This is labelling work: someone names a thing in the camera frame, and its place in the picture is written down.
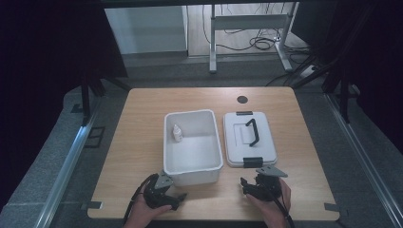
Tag black metal stand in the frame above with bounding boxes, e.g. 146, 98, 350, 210
321, 60, 360, 124
79, 70, 107, 127

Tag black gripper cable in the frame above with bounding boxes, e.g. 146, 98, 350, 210
269, 186, 297, 228
122, 173, 160, 227

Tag dark curtain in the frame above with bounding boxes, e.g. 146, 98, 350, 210
290, 0, 403, 155
0, 0, 129, 210

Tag person's left hand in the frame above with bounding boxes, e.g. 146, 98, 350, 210
124, 185, 174, 226

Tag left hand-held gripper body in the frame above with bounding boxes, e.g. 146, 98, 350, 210
143, 171, 176, 210

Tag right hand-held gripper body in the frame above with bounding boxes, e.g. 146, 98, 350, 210
242, 164, 289, 202

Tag black tape square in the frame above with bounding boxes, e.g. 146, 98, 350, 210
83, 125, 106, 149

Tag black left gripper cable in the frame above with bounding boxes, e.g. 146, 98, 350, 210
122, 173, 160, 227

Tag white plastic storage box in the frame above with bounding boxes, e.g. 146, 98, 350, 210
163, 108, 224, 187

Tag white lid with black handle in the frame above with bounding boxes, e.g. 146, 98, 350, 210
222, 110, 278, 169

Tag black floor cables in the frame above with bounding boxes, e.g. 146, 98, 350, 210
201, 3, 321, 87

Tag small white dropper bottle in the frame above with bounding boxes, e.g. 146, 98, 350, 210
172, 123, 184, 143

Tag person's right hand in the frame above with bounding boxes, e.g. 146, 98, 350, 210
245, 178, 293, 226

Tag white panel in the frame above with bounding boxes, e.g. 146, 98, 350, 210
104, 5, 188, 55

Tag grey metal desk frame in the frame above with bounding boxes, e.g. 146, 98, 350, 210
208, 2, 300, 75

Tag aluminium floor rail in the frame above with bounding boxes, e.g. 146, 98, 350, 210
323, 92, 403, 224
33, 94, 104, 228

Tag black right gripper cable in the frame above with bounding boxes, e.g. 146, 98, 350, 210
269, 186, 297, 228

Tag white power strip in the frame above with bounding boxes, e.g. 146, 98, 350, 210
298, 64, 318, 80

